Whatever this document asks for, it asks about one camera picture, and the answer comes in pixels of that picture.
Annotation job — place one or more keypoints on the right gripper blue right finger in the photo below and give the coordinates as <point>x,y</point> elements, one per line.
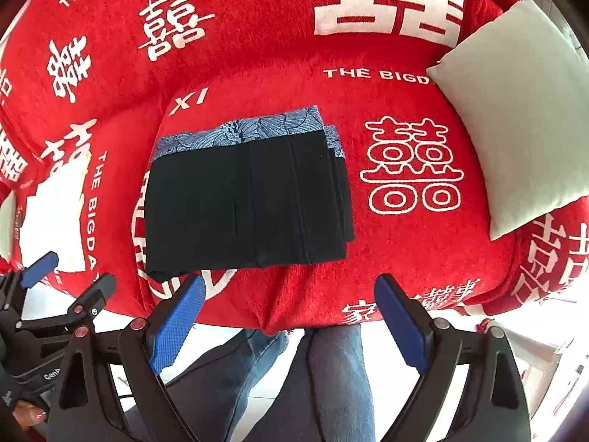
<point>407,321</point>

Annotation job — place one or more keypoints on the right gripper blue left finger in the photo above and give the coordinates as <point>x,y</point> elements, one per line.
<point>171,322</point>

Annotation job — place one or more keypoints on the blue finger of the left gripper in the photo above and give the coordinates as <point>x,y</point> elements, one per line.
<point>94,299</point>
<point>38,270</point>

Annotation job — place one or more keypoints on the black pants with grey waistband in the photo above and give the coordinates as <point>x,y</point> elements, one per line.
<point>249,194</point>

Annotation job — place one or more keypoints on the person's left hand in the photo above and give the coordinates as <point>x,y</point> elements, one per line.
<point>27,415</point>

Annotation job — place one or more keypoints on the red blanket with white characters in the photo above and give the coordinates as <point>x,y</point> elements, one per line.
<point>88,87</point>

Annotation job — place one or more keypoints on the beige pillow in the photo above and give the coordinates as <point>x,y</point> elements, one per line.
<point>522,93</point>

